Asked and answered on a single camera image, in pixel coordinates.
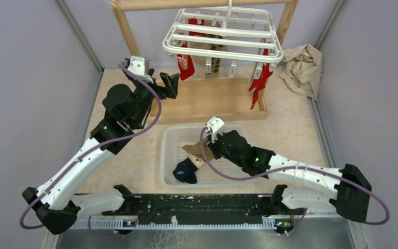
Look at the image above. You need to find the tan brown sock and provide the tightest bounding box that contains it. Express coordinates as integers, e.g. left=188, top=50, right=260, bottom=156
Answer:
left=182, top=140, right=214, bottom=161

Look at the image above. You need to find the navy santa sock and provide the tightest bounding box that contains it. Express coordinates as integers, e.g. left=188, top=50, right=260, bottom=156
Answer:
left=173, top=154, right=206, bottom=184

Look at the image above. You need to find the white plastic basket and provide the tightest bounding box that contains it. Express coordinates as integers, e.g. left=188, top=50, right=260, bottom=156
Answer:
left=160, top=124, right=252, bottom=189

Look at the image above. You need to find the white clip drying hanger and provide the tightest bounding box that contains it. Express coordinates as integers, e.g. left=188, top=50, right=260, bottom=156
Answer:
left=162, top=5, right=283, bottom=77

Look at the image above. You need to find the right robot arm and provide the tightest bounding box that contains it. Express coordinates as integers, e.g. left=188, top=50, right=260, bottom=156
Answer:
left=204, top=130, right=372, bottom=223

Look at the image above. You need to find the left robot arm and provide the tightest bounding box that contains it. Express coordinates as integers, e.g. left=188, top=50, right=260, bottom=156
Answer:
left=22, top=73, right=180, bottom=234

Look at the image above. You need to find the wooden hanger stand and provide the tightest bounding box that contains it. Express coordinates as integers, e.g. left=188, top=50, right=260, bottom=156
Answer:
left=103, top=1, right=297, bottom=127

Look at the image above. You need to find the red santa sock left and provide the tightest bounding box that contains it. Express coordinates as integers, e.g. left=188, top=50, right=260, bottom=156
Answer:
left=177, top=18, right=205, bottom=80

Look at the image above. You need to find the pink clothespin clip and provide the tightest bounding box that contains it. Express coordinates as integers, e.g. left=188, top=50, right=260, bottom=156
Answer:
left=178, top=57, right=188, bottom=70

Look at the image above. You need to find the brown argyle sock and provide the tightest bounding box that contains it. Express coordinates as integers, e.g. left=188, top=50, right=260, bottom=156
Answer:
left=205, top=44, right=228, bottom=79

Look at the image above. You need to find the beige crumpled cloth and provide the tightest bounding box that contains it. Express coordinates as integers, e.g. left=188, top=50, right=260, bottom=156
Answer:
left=279, top=44, right=322, bottom=101

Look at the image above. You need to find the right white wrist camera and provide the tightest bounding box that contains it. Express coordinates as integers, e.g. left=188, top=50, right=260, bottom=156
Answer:
left=205, top=116, right=225, bottom=143

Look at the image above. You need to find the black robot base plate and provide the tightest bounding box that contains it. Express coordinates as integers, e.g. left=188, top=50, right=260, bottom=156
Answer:
left=92, top=193, right=303, bottom=231

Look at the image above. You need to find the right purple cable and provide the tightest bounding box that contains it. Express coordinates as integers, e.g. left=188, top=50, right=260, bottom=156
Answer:
left=198, top=127, right=391, bottom=226

